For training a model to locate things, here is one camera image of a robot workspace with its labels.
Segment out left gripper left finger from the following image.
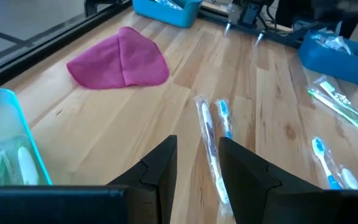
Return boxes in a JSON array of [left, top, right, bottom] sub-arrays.
[[0, 135, 178, 224]]

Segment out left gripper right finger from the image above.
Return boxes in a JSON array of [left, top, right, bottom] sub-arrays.
[[218, 136, 358, 224]]

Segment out blue toothbrush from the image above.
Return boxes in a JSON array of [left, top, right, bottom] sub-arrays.
[[214, 98, 233, 140], [311, 136, 343, 190], [311, 32, 352, 55]]

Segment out magenta cloth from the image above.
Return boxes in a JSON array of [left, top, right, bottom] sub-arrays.
[[66, 26, 170, 90]]

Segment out teal blue plastic bin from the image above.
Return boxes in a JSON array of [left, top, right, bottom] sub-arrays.
[[297, 29, 358, 85]]

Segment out grey-blue plastic bin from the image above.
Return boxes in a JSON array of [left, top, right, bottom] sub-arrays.
[[132, 0, 203, 29]]

